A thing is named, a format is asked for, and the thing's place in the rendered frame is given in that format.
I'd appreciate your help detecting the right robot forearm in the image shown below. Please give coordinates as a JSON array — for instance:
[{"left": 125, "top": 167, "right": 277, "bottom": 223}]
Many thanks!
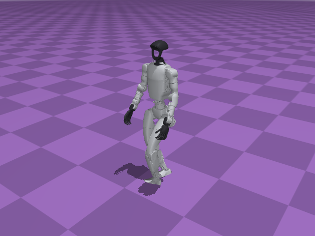
[{"left": 131, "top": 88, "right": 144, "bottom": 110}]

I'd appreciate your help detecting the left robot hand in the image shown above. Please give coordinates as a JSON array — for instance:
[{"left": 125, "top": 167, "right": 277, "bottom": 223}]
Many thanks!
[{"left": 155, "top": 117, "right": 171, "bottom": 140}]

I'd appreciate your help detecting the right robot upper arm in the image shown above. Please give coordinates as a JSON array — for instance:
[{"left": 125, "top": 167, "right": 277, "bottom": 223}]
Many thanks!
[{"left": 137, "top": 63, "right": 149, "bottom": 92}]

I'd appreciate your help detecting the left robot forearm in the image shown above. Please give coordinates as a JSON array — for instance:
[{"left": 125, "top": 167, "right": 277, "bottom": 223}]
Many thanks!
[{"left": 165, "top": 94, "right": 178, "bottom": 124}]

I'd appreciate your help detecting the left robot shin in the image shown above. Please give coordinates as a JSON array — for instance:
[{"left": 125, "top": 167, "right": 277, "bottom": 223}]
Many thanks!
[{"left": 145, "top": 150, "right": 159, "bottom": 180}]

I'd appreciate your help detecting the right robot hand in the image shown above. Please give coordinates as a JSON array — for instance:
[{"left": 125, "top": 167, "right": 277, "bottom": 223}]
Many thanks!
[{"left": 124, "top": 104, "right": 135, "bottom": 125}]

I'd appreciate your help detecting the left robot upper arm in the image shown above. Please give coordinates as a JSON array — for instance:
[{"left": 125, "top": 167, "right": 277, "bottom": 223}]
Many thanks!
[{"left": 165, "top": 67, "right": 179, "bottom": 101}]

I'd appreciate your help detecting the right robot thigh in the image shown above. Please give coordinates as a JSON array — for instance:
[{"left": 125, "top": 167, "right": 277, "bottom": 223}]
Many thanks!
[{"left": 143, "top": 108, "right": 159, "bottom": 151}]

